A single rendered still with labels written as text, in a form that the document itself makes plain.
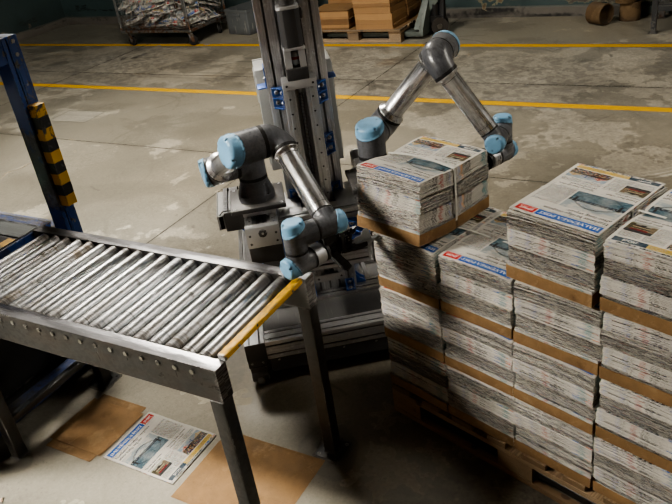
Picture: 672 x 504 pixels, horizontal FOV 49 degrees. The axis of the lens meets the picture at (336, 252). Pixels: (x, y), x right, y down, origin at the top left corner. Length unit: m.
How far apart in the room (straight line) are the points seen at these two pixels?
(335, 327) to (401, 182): 0.99
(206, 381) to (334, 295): 1.36
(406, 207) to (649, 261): 0.80
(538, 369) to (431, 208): 0.61
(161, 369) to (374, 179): 0.91
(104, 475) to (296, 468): 0.77
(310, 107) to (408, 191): 0.77
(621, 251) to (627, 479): 0.77
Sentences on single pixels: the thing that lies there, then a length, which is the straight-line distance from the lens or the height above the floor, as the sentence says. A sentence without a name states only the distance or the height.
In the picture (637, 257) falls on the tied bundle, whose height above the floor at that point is 1.03.
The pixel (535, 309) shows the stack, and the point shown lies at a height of 0.75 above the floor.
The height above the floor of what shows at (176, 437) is 0.01.
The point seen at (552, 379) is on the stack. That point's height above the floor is 0.53.
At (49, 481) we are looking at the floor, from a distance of 3.23.
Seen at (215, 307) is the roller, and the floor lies 0.80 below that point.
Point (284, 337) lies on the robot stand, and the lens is 3.16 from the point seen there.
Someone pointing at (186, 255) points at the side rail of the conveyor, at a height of 0.80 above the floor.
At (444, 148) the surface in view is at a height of 1.06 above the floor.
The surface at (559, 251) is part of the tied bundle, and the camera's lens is 2.11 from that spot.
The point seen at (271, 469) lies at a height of 0.00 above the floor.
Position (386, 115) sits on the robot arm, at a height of 1.05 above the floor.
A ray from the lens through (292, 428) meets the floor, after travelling 3.06.
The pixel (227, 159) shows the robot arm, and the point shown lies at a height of 1.16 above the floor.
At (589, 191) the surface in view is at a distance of 2.25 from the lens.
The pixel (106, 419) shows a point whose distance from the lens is 3.40.
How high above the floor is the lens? 2.04
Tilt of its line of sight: 29 degrees down
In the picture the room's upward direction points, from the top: 9 degrees counter-clockwise
